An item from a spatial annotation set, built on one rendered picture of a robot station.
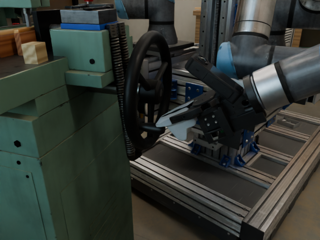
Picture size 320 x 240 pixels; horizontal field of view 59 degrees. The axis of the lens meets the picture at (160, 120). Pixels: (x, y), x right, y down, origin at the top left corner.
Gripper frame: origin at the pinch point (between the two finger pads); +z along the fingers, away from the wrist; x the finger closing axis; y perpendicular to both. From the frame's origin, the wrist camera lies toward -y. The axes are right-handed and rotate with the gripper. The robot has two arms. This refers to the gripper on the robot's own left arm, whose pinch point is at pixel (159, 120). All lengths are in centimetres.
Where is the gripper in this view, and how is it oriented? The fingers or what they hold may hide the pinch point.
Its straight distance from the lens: 58.9
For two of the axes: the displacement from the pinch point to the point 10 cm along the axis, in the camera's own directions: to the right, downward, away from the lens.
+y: 4.7, 8.6, 2.2
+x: 3.2, -3.9, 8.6
